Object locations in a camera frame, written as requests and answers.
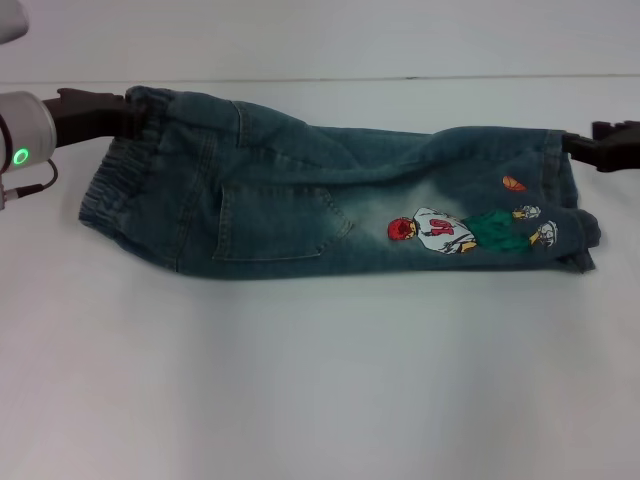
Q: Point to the blue denim shorts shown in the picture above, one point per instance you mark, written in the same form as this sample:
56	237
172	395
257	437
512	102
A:
300	200

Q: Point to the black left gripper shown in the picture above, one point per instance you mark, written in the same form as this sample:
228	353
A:
85	117

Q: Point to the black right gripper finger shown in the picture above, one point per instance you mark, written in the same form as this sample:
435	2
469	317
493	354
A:
585	149
617	131

